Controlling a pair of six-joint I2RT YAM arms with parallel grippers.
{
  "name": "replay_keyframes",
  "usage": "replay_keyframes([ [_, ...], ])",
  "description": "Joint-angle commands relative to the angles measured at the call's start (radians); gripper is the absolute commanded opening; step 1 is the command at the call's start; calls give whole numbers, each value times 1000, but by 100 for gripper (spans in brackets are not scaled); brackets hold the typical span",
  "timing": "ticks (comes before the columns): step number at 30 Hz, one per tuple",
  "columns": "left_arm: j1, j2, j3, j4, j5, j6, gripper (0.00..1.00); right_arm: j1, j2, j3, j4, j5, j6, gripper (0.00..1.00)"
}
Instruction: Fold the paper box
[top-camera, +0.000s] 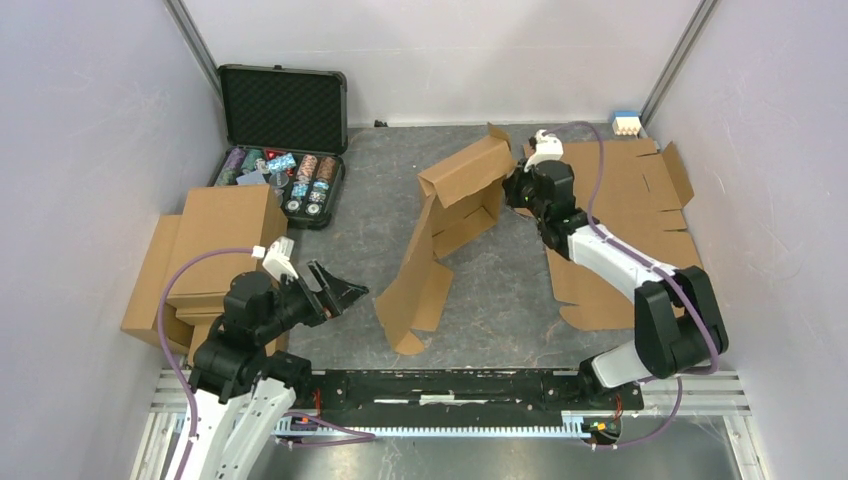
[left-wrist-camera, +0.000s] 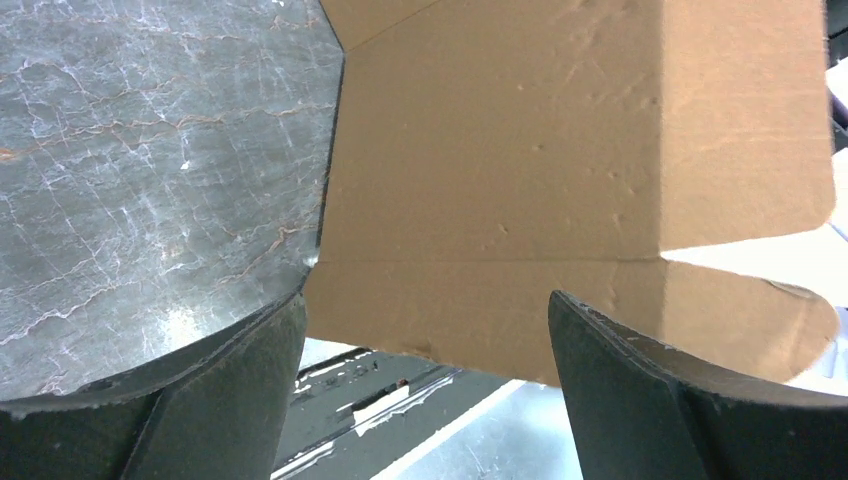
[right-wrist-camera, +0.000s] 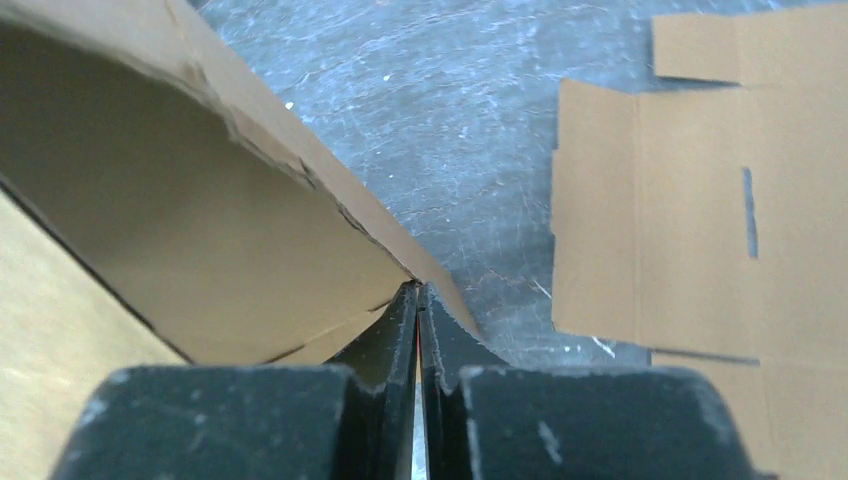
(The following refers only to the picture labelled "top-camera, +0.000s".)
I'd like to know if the left aluminium corner post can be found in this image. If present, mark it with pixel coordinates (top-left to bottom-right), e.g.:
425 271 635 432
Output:
163 0 222 101

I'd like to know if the purple cable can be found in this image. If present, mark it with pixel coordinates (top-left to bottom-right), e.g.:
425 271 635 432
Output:
543 120 722 378
156 247 266 480

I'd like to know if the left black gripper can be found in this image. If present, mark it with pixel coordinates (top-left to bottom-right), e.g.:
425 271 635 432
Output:
256 256 368 341

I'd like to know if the black poker chip case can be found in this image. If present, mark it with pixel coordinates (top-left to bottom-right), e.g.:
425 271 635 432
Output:
215 65 349 230

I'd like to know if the stack of flat cardboard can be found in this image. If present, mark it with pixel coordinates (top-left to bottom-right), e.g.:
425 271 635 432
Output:
546 138 702 331

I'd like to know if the cardboard box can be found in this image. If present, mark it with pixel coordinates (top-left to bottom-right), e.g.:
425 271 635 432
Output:
375 124 516 356
120 214 296 366
166 184 287 310

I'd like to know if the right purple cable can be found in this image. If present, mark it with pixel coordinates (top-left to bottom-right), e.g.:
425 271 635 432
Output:
543 120 722 378

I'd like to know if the white toothed cable duct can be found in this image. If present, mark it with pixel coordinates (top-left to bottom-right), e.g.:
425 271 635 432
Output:
272 417 590 440

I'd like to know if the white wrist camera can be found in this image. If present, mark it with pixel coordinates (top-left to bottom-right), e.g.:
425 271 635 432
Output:
523 129 564 172
251 236 300 282

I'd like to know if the white blue block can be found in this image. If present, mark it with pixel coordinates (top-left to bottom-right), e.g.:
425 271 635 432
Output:
611 110 643 137

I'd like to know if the right aluminium corner post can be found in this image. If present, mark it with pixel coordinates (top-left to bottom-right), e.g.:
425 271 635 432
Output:
640 0 720 127

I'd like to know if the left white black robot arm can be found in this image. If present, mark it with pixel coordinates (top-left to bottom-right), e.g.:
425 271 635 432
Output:
166 260 369 479

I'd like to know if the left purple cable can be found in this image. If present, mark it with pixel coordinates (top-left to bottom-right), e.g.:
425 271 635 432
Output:
156 247 266 480

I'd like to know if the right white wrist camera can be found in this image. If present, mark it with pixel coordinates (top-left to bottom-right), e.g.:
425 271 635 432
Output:
523 129 564 172

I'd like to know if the aluminium corner post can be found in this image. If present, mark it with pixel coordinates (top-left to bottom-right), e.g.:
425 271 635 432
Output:
163 0 222 101
640 0 720 127

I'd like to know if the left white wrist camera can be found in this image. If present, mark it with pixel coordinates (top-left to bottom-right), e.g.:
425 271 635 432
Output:
251 236 300 282

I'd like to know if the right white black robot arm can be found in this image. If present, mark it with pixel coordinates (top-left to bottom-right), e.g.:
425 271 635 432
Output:
503 160 729 408

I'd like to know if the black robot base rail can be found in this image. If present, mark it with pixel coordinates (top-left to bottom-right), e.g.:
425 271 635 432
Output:
293 368 645 428

